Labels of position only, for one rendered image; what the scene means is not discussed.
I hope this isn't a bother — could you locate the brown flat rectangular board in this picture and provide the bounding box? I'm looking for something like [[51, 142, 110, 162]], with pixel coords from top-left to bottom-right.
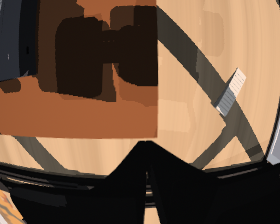
[[0, 0, 158, 139]]

